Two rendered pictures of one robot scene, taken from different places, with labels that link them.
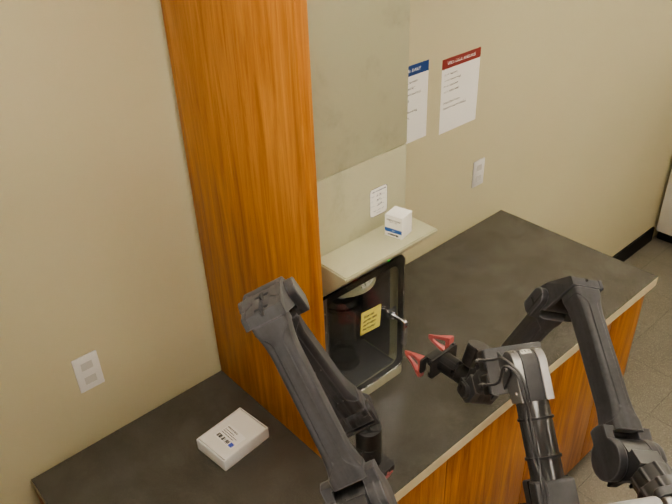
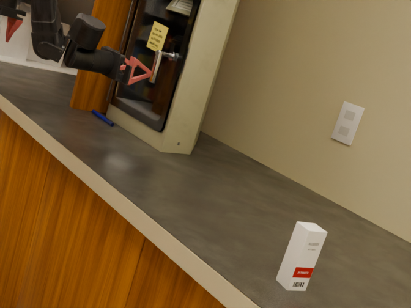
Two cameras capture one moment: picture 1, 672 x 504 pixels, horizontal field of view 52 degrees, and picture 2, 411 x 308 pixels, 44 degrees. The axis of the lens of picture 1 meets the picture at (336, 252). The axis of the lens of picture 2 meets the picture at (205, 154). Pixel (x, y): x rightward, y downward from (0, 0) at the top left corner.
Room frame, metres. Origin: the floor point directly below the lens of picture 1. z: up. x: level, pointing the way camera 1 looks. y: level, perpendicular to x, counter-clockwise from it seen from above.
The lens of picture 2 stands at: (1.63, -1.56, 1.29)
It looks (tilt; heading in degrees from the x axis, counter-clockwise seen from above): 13 degrees down; 86
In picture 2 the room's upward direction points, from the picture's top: 17 degrees clockwise
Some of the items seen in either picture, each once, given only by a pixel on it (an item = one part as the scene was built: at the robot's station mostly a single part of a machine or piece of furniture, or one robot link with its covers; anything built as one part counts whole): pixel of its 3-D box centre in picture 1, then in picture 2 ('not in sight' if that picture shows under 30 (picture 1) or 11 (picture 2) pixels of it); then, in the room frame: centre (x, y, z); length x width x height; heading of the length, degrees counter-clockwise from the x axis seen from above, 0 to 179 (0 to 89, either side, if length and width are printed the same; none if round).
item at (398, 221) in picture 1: (398, 222); not in sight; (1.49, -0.16, 1.54); 0.05 x 0.05 x 0.06; 54
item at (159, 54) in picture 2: (399, 329); (161, 66); (1.53, -0.17, 1.17); 0.05 x 0.03 x 0.10; 40
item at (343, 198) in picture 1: (331, 274); (198, 16); (1.58, 0.01, 1.32); 0.32 x 0.25 x 0.77; 131
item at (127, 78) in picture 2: (438, 346); (133, 69); (1.47, -0.27, 1.15); 0.09 x 0.07 x 0.07; 40
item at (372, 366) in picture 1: (365, 334); (150, 51); (1.48, -0.07, 1.19); 0.30 x 0.01 x 0.40; 130
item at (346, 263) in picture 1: (377, 260); not in sight; (1.45, -0.10, 1.46); 0.32 x 0.11 x 0.10; 131
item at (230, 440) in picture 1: (233, 438); not in sight; (1.34, 0.31, 0.96); 0.16 x 0.12 x 0.04; 136
